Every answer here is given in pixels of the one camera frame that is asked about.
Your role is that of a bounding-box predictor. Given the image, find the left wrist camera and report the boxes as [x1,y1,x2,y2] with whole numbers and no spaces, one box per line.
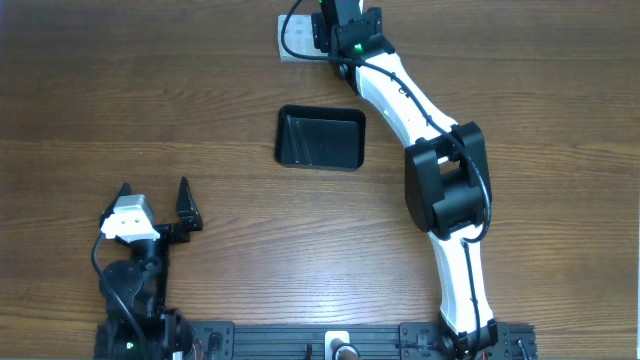
[99,193,162,245]

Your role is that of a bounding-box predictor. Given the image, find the black tray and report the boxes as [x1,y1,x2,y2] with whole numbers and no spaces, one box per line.
[274,103,368,173]

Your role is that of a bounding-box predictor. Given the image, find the mounting rail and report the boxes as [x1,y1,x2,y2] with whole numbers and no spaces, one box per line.
[94,320,539,360]

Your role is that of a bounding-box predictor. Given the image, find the black cable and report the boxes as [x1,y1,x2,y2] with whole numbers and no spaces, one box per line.
[279,0,494,246]
[90,232,150,354]

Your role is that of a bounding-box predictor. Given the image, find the white test tube rack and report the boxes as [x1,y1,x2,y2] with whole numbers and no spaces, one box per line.
[276,13,332,64]

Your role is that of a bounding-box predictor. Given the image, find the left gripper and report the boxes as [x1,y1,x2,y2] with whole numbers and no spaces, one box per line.
[99,176,205,246]

